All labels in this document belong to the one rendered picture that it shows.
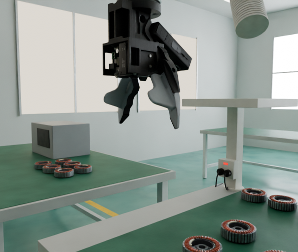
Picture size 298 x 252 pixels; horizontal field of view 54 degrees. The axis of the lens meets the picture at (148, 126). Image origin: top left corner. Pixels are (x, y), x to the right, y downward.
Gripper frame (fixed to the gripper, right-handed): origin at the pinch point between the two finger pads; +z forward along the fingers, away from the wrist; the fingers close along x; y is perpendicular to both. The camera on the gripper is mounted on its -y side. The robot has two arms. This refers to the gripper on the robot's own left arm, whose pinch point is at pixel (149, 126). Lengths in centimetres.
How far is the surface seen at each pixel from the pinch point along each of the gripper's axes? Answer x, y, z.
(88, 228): -50, -17, 40
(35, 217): -255, -77, 115
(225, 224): -14, -47, 36
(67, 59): -398, -190, -70
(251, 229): -6, -50, 36
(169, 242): -23, -30, 40
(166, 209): -44, -50, 40
